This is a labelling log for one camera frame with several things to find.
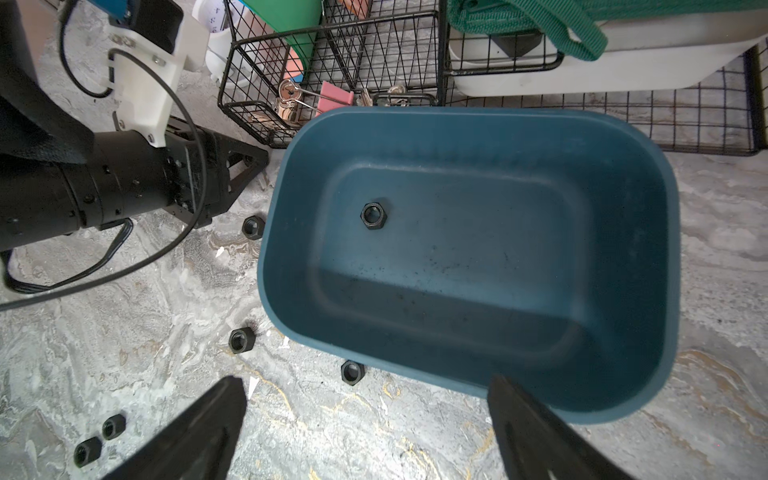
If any black wire desk organizer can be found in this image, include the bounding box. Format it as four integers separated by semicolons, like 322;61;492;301
213;1;767;156

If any white tray in organizer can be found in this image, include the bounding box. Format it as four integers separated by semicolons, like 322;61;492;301
448;9;767;97

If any dark teal storage box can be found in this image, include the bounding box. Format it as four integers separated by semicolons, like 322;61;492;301
258;107;681;424

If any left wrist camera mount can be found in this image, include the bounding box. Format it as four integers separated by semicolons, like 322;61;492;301
108;0;209;148

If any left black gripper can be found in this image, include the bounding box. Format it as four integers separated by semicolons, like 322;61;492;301
119;116;269;228

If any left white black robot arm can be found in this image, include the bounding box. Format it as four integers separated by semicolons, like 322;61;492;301
1;1;269;251

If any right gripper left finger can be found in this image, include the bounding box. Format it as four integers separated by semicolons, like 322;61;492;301
106;376;247;479

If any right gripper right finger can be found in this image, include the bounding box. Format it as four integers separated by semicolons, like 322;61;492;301
487;375;631;479

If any pink binder clip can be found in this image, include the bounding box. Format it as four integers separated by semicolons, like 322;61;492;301
277;79;354;114

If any green strap bag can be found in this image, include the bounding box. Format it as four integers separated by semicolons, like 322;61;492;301
446;0;767;62

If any small white alarm clock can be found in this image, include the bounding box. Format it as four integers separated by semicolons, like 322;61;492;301
192;0;246;85

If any black nut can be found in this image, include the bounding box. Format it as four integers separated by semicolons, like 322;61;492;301
228;327;256;354
101;413;127;440
73;436;103;468
340;360;366;386
360;202;387;230

